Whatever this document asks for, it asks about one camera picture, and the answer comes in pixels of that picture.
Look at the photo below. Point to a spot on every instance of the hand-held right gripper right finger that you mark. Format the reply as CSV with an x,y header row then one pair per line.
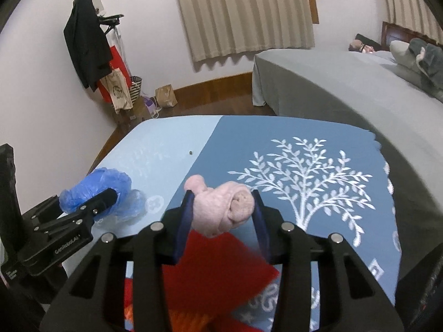
x,y
263,228

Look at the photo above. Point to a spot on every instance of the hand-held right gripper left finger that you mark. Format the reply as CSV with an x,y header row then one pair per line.
x,y
185,221

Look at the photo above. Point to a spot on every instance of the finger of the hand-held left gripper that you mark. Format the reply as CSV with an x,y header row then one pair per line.
x,y
102,199

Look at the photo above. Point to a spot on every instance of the blue plastic bag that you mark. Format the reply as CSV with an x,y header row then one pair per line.
x,y
103,179

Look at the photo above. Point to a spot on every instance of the pink sock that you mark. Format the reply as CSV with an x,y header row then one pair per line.
x,y
225,207

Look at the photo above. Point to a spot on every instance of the red glove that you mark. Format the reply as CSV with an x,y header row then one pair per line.
x,y
214,269

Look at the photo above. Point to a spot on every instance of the orange mesh net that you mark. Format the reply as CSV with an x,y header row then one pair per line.
x,y
187,321

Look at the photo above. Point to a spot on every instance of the blue tree-print blanket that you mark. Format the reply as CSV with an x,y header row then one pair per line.
x,y
242,145

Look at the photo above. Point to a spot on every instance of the cardboard box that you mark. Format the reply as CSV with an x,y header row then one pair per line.
x,y
138,110

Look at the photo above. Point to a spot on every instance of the purple white appliance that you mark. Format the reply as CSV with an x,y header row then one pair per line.
x,y
151,105

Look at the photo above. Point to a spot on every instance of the beige tote bag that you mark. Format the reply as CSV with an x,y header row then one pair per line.
x,y
119,90

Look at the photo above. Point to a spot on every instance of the striped bag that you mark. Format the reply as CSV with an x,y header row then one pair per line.
x,y
135,88

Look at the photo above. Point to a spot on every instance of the brown paper bag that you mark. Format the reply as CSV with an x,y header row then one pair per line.
x,y
166,96

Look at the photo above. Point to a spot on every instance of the red bag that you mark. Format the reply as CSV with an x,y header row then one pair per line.
x,y
117,62

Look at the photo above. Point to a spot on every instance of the black jacket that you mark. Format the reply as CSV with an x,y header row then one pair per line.
x,y
86,45

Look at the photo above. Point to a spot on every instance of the bed with grey sheet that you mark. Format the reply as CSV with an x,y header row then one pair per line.
x,y
328,72

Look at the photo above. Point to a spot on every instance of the plush toy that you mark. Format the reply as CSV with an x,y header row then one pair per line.
x,y
354,46

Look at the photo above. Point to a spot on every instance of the black pillow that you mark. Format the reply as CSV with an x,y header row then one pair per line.
x,y
367,38

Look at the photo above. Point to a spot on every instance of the wide beige curtain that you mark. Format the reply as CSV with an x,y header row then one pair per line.
x,y
242,10

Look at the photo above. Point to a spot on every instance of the folded grey quilt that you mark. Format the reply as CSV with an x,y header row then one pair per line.
x,y
401,58

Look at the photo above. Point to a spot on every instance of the wooden headboard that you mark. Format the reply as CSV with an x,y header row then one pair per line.
x,y
394,34

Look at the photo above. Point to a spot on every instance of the dark grey towel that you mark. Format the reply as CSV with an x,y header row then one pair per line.
x,y
429,58

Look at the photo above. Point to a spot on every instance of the narrow beige curtain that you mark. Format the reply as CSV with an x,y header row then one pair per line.
x,y
405,3

